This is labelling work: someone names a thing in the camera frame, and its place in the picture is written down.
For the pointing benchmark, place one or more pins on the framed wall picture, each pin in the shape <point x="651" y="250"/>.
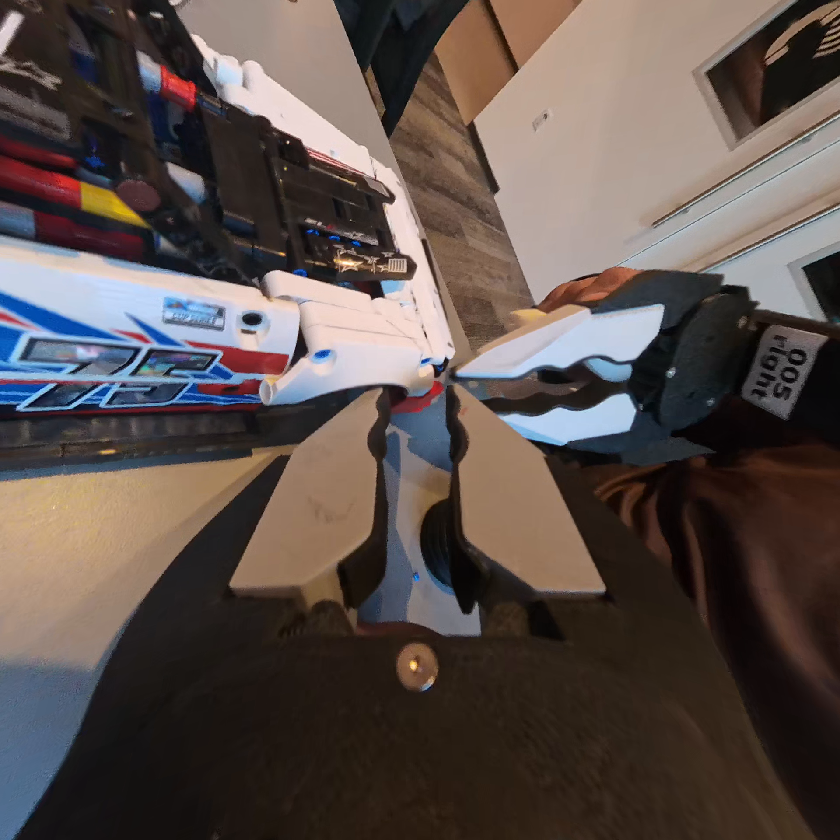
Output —
<point x="787" y="65"/>
<point x="823" y="282"/>

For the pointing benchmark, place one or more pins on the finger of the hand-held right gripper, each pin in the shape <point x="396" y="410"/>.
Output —
<point x="577" y="417"/>
<point x="571" y="334"/>

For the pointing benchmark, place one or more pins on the brick-built toy race car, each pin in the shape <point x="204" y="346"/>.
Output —
<point x="131" y="315"/>

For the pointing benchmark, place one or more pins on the tan wooden cabinet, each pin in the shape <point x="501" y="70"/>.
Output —
<point x="485" y="52"/>

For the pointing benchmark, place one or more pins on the person's right forearm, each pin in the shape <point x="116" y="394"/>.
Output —
<point x="754" y="525"/>

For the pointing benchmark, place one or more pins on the person's right hand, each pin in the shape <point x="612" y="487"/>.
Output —
<point x="584" y="289"/>

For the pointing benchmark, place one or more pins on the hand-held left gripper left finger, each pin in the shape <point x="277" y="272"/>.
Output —
<point x="315" y="518"/>

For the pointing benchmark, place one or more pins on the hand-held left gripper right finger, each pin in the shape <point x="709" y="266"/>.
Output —
<point x="525" y="525"/>

